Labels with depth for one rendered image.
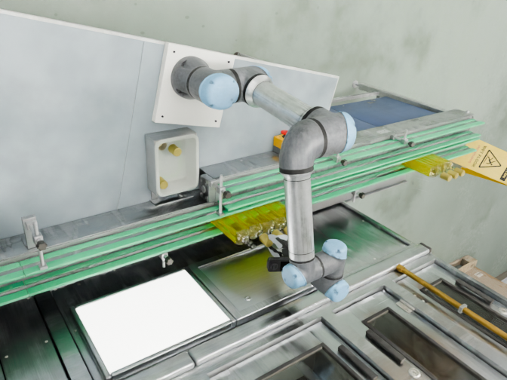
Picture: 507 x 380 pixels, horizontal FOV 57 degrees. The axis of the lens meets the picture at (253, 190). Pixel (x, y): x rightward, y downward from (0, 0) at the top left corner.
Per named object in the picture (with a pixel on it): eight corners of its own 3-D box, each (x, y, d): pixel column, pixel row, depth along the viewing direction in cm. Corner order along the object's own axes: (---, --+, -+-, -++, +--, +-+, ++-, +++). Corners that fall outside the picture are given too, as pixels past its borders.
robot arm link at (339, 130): (220, 63, 159) (328, 128, 123) (256, 59, 167) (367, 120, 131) (218, 96, 165) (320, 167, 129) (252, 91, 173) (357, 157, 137)
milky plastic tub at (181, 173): (148, 188, 178) (158, 198, 172) (145, 133, 168) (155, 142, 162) (188, 179, 187) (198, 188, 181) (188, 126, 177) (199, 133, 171)
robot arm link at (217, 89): (187, 68, 153) (208, 78, 144) (222, 64, 161) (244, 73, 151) (188, 103, 159) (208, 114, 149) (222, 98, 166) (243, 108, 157)
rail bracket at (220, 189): (207, 207, 182) (224, 222, 173) (207, 168, 174) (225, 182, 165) (213, 206, 184) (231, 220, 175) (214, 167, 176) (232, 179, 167)
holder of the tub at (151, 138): (148, 200, 181) (157, 209, 175) (145, 133, 168) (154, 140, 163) (187, 190, 190) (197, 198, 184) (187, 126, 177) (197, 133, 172)
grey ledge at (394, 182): (256, 217, 215) (271, 228, 207) (258, 200, 211) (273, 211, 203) (391, 174, 266) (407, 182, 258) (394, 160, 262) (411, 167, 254)
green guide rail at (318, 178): (217, 202, 184) (228, 211, 178) (217, 200, 183) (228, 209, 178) (468, 131, 278) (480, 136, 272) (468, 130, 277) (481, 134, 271)
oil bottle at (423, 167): (399, 163, 249) (445, 185, 229) (401, 154, 247) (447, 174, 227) (406, 161, 252) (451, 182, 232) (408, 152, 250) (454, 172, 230)
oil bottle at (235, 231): (209, 222, 186) (239, 248, 171) (210, 209, 184) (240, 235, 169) (221, 218, 189) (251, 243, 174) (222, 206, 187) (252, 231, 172)
